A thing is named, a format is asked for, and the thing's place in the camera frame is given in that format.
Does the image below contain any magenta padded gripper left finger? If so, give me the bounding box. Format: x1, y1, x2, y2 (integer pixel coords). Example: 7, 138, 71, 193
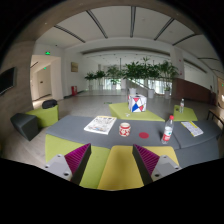
44, 143, 91, 185

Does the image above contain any red round coaster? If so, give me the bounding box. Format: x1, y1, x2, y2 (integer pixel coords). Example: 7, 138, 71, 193
139, 132, 149, 139

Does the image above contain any wooden bench right edge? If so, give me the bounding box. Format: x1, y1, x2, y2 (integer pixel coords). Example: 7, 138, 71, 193
207, 107, 224, 127

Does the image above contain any red white patterned mug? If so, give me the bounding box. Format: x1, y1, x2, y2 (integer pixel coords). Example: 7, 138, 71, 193
119, 122, 131, 137

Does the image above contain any dark grey cube stool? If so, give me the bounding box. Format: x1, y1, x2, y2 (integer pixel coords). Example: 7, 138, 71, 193
10, 113, 39, 141

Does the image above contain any potted plant right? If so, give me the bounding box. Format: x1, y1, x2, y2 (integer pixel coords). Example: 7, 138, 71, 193
159, 61, 178, 99

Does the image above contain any black bag on seat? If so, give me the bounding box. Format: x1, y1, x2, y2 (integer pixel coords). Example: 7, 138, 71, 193
42, 99, 57, 109

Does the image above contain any red label water bottle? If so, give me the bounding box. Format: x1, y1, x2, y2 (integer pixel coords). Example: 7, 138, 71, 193
161, 115, 174, 144

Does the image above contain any wall mounted black television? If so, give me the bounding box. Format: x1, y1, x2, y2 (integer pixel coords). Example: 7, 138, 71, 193
0, 67, 16, 95

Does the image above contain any small green platform seat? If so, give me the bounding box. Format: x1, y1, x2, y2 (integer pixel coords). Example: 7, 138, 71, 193
173, 105, 197, 121

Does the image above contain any grey and green bench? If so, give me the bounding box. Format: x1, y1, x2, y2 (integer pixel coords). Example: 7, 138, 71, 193
45, 115, 221, 190

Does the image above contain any framed wall picture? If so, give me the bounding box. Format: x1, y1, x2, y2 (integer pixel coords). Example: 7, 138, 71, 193
71, 62, 78, 72

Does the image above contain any brown reception counter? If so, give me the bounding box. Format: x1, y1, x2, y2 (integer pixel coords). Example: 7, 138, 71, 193
172, 78, 210, 103

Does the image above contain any red fire extinguisher box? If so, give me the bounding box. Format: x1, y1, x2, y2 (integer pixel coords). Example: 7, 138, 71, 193
71, 86, 77, 96

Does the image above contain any green low platform seat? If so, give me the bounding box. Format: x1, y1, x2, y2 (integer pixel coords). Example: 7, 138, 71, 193
109, 102, 164, 122

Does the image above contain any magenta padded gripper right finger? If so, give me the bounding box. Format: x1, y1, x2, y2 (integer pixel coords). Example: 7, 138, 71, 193
132, 144, 181, 185

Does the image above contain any open magazine on bench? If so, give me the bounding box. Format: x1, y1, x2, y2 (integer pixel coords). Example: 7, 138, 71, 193
84, 116, 117, 135

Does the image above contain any white red blue cube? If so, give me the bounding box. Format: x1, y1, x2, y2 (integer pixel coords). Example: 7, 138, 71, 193
128, 94, 147, 112

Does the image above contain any green cube seat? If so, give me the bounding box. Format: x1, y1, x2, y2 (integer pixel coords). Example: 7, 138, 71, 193
27, 106, 59, 128

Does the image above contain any distant clear water bottle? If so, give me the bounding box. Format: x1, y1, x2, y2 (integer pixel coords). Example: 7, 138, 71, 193
179, 98, 184, 113

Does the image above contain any large potted plant centre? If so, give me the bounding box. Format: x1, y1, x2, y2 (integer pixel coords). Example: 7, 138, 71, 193
123, 62, 145, 94

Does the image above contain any potted plant far left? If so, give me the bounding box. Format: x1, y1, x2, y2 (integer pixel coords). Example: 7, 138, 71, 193
85, 72, 96, 90

